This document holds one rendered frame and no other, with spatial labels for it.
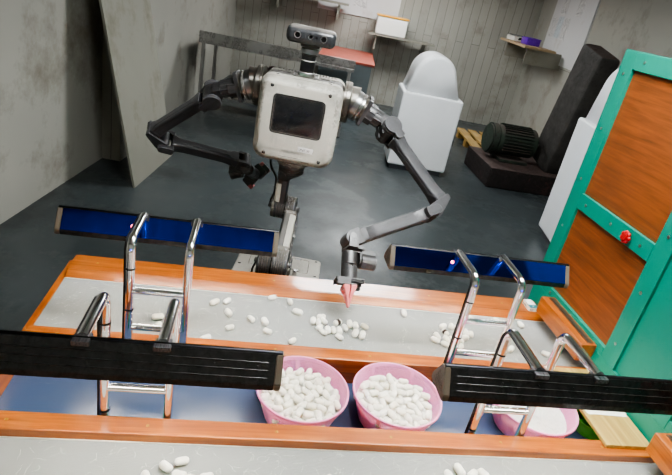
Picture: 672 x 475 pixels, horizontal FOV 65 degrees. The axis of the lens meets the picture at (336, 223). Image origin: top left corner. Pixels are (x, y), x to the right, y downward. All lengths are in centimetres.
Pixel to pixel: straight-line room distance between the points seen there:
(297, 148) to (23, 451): 134
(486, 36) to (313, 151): 792
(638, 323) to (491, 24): 830
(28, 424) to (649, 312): 173
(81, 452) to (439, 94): 527
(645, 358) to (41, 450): 167
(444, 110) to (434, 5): 386
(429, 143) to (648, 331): 455
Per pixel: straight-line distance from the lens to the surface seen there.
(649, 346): 190
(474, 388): 124
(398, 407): 166
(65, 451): 145
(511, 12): 994
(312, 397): 158
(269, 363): 111
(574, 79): 669
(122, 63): 459
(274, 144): 214
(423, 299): 211
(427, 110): 605
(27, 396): 169
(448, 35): 975
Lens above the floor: 181
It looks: 24 degrees down
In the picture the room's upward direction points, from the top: 12 degrees clockwise
